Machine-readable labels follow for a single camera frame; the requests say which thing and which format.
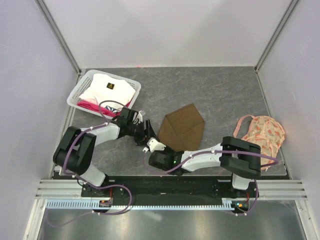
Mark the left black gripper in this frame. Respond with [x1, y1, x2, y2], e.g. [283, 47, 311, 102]
[127, 119, 157, 146]

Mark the brown cloth napkin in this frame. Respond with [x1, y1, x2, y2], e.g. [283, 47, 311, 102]
[157, 103, 205, 152]

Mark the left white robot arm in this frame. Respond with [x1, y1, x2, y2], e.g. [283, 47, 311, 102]
[53, 107, 159, 197]

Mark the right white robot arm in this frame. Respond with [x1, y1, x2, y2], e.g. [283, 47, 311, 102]
[143, 136, 261, 197]

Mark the white folded t-shirt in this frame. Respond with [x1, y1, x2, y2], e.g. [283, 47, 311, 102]
[79, 73, 136, 111]

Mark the pink folded cloth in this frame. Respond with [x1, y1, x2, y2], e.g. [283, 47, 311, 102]
[76, 100, 120, 118]

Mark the white plastic basket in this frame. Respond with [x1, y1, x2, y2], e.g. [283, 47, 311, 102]
[67, 69, 141, 119]

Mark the floral pink hat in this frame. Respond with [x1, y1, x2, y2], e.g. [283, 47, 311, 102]
[233, 114, 286, 159]

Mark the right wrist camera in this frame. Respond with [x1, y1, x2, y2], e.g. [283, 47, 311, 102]
[142, 137, 166, 153]

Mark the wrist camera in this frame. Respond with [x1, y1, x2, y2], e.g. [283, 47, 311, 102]
[142, 137, 166, 153]
[132, 110, 146, 125]

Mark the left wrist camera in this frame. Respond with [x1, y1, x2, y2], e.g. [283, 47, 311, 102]
[132, 110, 146, 125]

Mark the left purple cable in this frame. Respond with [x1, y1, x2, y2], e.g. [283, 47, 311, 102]
[46, 100, 133, 228]

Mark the slotted cable duct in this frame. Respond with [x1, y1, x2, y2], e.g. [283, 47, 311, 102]
[46, 199, 240, 211]

